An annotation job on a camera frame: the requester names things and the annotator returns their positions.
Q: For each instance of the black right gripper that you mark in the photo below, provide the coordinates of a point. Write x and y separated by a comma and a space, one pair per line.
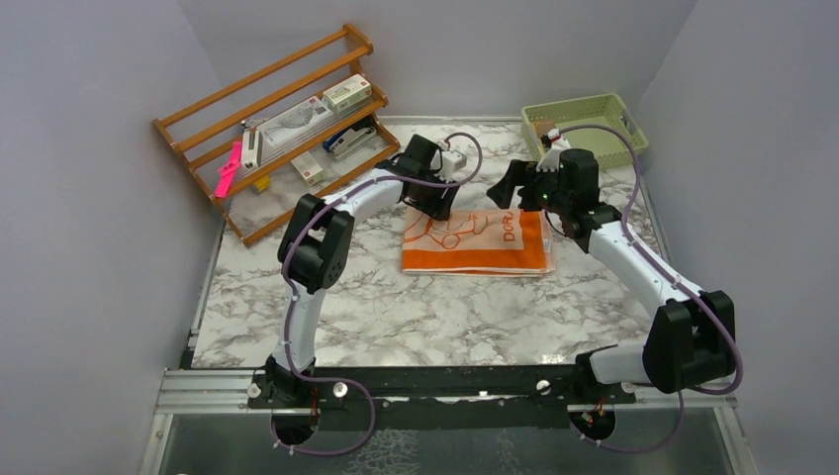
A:
520, 173

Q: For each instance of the orange white towel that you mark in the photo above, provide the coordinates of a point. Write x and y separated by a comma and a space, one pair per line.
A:
490, 242

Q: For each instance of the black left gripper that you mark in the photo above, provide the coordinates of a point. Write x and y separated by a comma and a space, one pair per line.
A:
437, 205

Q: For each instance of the white upright box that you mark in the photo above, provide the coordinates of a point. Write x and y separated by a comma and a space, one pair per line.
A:
251, 146

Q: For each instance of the wooden shelf rack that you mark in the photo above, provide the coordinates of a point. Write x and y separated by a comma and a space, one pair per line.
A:
201, 135

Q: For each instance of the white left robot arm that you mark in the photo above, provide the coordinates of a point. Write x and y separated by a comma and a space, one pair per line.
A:
314, 250

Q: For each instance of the large flat white box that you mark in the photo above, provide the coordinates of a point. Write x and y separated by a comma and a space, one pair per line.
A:
294, 122

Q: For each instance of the blue white stapler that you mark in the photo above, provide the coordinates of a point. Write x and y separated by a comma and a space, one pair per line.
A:
349, 140

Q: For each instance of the aluminium rail frame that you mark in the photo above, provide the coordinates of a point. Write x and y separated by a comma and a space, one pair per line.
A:
203, 425

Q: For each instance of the small yellow block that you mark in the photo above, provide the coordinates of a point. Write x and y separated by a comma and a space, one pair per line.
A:
261, 184

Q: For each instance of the brown yellow bear towel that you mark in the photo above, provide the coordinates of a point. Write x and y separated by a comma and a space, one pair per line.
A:
542, 130

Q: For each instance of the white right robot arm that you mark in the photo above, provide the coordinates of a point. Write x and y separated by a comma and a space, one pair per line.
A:
690, 341

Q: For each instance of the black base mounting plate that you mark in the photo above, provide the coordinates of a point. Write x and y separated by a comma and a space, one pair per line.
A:
440, 397

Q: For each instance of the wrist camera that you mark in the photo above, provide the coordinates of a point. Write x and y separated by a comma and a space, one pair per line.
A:
554, 143
451, 161

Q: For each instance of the pink marker pen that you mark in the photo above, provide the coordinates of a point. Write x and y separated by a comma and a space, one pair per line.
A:
228, 171

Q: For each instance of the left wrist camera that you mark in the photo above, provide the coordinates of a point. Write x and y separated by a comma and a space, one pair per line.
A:
451, 161

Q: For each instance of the small white box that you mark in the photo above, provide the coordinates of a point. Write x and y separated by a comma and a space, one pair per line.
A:
347, 93

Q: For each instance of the green plastic basket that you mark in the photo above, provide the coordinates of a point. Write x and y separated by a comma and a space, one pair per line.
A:
607, 110

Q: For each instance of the white box on lower shelf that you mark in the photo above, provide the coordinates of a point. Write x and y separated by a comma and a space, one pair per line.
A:
308, 168

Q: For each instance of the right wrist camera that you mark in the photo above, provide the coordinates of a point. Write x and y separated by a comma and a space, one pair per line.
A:
554, 143

